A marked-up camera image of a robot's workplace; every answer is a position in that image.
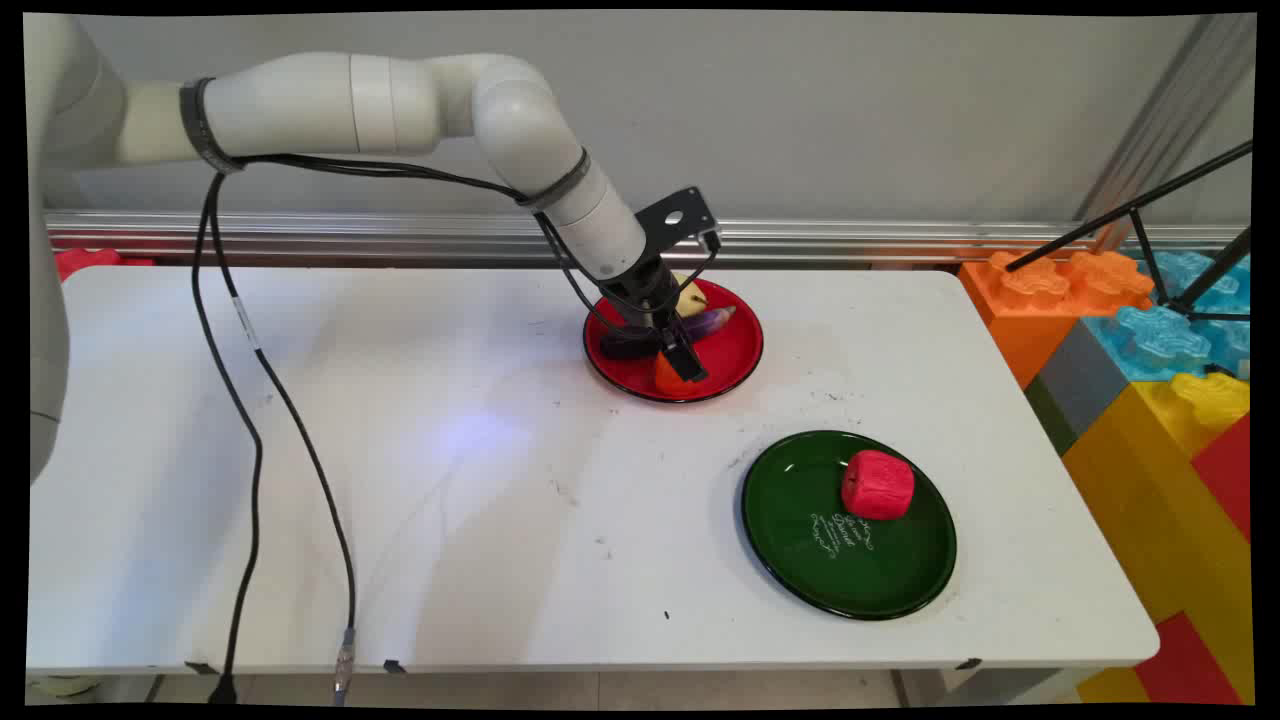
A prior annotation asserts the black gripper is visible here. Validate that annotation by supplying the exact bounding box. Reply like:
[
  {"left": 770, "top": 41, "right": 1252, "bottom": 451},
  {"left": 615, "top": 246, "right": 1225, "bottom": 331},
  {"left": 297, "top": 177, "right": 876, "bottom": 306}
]
[{"left": 598, "top": 253, "right": 710, "bottom": 385}]

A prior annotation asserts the aluminium profile post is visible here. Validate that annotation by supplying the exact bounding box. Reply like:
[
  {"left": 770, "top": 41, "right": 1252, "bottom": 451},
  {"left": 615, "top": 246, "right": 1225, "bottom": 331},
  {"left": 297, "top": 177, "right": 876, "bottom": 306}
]
[{"left": 1078, "top": 14, "right": 1257, "bottom": 253}]

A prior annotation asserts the green round plate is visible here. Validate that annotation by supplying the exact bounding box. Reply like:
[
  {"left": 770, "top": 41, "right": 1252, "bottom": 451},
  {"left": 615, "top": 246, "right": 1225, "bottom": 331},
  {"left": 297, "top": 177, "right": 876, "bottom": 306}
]
[{"left": 741, "top": 430, "right": 958, "bottom": 622}]

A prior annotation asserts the red round plate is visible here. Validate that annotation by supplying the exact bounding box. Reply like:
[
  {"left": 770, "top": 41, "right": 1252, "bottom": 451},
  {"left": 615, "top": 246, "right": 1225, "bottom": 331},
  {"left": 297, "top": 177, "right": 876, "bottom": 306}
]
[{"left": 583, "top": 275, "right": 765, "bottom": 405}]

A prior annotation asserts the yellow giant building block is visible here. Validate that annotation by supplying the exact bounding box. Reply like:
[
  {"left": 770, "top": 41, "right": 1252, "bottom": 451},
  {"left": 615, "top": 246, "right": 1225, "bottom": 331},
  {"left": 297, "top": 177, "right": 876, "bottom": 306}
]
[{"left": 1061, "top": 372, "right": 1253, "bottom": 705}]

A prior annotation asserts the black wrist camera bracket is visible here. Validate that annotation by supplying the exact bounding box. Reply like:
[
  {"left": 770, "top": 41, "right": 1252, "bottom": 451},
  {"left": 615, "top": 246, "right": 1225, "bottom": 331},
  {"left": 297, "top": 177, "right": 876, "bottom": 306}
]
[{"left": 634, "top": 187, "right": 724, "bottom": 254}]

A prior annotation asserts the black strap on forearm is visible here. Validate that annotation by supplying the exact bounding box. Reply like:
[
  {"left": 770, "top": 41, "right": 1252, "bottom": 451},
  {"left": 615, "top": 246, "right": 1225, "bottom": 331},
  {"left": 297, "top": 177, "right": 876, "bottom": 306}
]
[{"left": 179, "top": 77, "right": 244, "bottom": 175}]

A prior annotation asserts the orange giant building block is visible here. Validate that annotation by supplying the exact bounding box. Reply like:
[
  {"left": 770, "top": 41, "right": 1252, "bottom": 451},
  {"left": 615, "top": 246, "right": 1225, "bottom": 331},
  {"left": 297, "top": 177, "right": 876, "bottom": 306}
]
[{"left": 958, "top": 249, "right": 1157, "bottom": 391}]

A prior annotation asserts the thick black cable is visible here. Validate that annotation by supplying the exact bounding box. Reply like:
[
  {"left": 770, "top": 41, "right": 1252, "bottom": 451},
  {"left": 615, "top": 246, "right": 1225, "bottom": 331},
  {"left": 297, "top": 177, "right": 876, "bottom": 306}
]
[{"left": 189, "top": 155, "right": 621, "bottom": 705}]

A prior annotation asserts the red toy apple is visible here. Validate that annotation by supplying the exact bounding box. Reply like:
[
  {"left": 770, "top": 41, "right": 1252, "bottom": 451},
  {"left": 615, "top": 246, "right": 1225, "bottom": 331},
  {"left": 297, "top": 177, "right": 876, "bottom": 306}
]
[{"left": 841, "top": 450, "right": 916, "bottom": 522}]

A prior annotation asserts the purple toy eggplant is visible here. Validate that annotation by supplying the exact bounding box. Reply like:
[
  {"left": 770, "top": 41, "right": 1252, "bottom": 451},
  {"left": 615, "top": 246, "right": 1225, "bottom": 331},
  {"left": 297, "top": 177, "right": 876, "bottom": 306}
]
[{"left": 599, "top": 305, "right": 739, "bottom": 362}]

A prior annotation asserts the black cable with metal plug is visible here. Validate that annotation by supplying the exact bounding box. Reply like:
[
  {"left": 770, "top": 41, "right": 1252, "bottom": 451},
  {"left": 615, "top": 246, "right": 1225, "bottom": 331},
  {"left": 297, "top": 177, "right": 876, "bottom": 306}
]
[{"left": 207, "top": 155, "right": 641, "bottom": 707}]

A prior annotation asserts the black tripod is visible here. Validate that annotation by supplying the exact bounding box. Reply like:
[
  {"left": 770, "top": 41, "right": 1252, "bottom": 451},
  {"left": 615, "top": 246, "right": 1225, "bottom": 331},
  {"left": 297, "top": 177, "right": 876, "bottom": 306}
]
[{"left": 1004, "top": 140, "right": 1253, "bottom": 323}]

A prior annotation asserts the aluminium rail along wall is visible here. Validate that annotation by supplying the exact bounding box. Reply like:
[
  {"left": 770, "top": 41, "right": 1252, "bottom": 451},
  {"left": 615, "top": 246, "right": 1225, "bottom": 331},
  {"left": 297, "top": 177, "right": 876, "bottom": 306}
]
[{"left": 44, "top": 209, "right": 1251, "bottom": 267}]

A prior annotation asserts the black strap near wrist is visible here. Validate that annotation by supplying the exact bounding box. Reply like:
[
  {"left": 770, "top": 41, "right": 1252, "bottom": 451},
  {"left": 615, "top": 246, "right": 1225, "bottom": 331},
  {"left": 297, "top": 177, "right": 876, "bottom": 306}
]
[{"left": 514, "top": 148, "right": 592, "bottom": 211}]

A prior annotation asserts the red giant building block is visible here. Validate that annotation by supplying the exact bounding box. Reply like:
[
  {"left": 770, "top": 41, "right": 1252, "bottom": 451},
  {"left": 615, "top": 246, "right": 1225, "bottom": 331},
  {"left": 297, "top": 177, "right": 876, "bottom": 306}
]
[
  {"left": 1133, "top": 611, "right": 1243, "bottom": 706},
  {"left": 1189, "top": 414, "right": 1253, "bottom": 543},
  {"left": 54, "top": 247, "right": 157, "bottom": 284}
]

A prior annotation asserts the blue giant building block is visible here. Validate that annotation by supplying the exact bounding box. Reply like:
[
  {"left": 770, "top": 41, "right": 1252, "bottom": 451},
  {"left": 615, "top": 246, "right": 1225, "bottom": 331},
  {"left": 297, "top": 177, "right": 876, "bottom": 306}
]
[{"left": 1084, "top": 250, "right": 1253, "bottom": 384}]

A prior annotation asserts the grey giant building block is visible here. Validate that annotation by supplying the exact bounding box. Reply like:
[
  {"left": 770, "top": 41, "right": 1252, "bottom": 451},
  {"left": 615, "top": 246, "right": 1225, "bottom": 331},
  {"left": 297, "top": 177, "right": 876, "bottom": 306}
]
[{"left": 1024, "top": 318, "right": 1132, "bottom": 457}]

